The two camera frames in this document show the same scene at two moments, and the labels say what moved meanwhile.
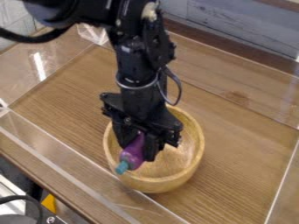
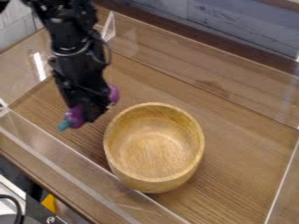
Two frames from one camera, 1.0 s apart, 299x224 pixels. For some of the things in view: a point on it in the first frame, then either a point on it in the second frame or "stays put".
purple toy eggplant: [133, 156] to [75, 116]
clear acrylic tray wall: [240, 94] stays put
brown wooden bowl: [171, 169] stays put
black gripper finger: [154, 145] to [98, 99]
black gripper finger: [126, 132] to [73, 93]
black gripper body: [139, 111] to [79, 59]
